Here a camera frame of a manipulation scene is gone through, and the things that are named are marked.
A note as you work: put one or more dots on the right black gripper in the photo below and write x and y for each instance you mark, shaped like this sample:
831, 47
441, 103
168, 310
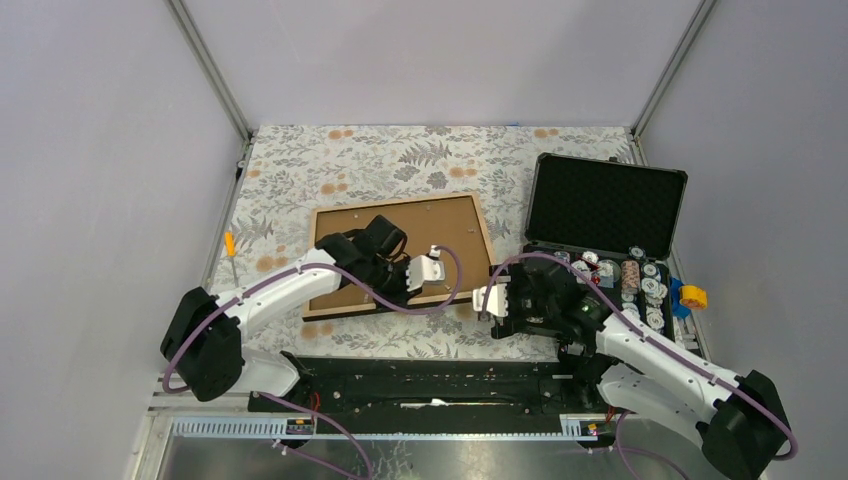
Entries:
505, 327

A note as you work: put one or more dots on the orange handled screwdriver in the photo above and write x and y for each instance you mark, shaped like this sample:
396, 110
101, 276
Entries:
230, 246

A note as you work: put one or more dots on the yellow blue tape dispenser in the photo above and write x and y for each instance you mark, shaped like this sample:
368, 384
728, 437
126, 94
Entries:
686, 298

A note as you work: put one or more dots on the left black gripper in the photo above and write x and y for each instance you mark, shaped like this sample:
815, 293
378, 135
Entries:
401, 295

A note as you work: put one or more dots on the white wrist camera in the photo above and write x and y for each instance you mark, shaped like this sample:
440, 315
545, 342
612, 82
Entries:
425, 269
491, 304

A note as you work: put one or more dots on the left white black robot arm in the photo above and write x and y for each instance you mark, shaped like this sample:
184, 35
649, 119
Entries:
205, 344

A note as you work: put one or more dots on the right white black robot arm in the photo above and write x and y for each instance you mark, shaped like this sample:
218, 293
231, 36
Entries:
737, 421

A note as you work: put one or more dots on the black poker chip case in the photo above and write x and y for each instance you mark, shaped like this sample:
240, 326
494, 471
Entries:
613, 222

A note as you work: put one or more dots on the floral table mat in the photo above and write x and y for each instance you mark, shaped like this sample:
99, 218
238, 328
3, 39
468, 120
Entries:
294, 170

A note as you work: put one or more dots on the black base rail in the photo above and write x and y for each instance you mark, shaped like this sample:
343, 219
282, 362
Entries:
342, 387

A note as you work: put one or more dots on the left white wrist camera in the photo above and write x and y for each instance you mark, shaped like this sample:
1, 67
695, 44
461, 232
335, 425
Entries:
425, 269

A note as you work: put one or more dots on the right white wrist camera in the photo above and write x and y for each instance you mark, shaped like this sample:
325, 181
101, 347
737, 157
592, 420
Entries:
491, 304

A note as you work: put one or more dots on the grey slotted cable duct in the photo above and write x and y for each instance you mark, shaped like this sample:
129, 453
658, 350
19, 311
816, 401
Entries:
420, 426

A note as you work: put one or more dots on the black picture frame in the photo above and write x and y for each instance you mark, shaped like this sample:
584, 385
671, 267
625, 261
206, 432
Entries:
453, 220

